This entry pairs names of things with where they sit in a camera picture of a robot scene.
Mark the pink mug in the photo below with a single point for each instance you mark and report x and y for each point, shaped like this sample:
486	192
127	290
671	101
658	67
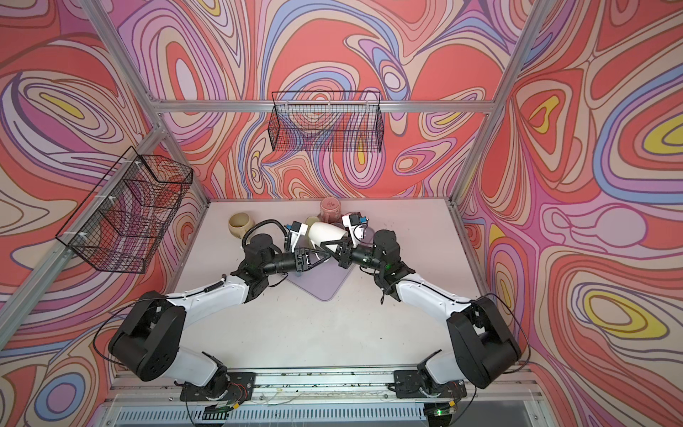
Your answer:
330	210

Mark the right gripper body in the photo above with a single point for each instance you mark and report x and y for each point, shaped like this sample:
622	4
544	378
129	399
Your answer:
350	256

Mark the lilac plastic tray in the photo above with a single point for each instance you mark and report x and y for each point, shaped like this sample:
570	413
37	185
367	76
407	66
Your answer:
323	282

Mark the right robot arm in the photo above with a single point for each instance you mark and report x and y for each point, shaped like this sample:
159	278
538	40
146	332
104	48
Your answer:
483	348

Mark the aluminium front rail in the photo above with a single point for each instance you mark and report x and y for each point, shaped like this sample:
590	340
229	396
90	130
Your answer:
347	396

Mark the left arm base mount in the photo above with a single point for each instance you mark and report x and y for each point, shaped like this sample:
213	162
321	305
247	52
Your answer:
217	388

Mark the white mug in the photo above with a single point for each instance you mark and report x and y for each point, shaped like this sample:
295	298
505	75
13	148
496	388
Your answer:
321	235

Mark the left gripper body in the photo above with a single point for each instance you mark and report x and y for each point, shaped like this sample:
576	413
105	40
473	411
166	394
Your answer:
293	263

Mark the purple grey mug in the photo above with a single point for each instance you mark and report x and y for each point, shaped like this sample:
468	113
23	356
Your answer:
368	235

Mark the black wire basket left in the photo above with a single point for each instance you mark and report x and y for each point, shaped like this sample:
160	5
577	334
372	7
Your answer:
130	219

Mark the beige speckled mug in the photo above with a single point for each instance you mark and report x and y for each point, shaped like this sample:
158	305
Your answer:
239	224

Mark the black wire basket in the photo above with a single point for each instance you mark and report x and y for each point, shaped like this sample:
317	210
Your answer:
328	121
130	219

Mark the light green mug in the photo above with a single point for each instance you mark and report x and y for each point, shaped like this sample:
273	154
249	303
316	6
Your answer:
312	220

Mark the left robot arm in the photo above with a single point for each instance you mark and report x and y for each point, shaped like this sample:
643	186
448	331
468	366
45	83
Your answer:
148	342

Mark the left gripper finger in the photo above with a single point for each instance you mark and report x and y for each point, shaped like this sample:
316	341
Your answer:
317	250
316	260

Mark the black wire basket back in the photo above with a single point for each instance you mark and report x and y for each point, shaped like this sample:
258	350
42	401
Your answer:
328	121

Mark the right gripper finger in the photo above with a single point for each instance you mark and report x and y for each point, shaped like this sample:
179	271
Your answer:
330	256
335	244

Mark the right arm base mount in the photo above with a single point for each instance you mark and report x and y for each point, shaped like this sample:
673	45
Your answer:
416	384

